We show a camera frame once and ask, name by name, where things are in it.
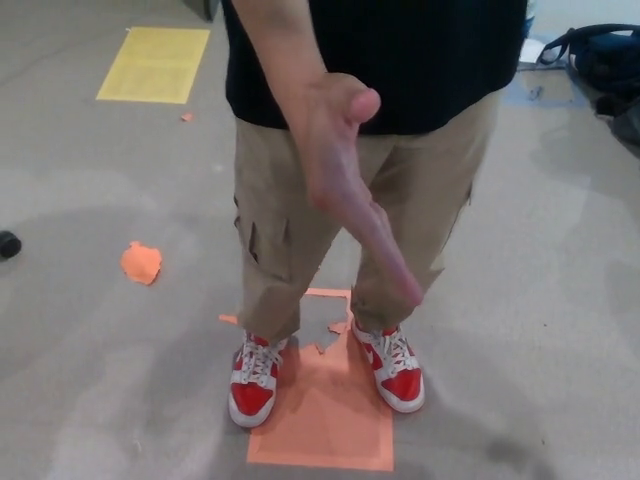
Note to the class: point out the person's bare right hand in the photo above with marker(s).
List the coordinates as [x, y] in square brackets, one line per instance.
[335, 150]

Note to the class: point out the khaki cargo trousers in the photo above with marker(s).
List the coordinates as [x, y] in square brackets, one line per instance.
[280, 210]

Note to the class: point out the black t-shirt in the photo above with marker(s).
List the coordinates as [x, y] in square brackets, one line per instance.
[425, 50]

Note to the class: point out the tiny orange paper scrap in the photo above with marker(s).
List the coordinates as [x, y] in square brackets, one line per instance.
[186, 117]

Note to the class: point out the flat orange paper scrap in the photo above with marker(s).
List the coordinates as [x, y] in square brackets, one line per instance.
[229, 318]

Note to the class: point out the yellow floor paper sheet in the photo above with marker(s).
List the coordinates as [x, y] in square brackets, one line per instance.
[155, 65]

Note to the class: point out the white paper sheet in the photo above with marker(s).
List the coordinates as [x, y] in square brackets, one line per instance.
[531, 50]

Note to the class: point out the crumpled orange paper piece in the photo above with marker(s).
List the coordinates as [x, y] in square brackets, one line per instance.
[141, 264]

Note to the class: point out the red white left sneaker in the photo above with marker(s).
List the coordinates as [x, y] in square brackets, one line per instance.
[397, 380]

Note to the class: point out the red white sneaker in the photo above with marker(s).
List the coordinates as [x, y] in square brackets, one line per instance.
[252, 390]
[397, 380]

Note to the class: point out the red white right sneaker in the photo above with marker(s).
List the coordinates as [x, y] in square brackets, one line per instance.
[252, 390]

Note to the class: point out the orange floor paper sheet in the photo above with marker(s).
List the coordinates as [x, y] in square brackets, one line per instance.
[325, 415]

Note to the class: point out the dark blue backpack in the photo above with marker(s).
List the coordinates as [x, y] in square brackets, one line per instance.
[605, 55]

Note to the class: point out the black shoe tip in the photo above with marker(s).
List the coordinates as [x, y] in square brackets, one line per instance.
[9, 246]

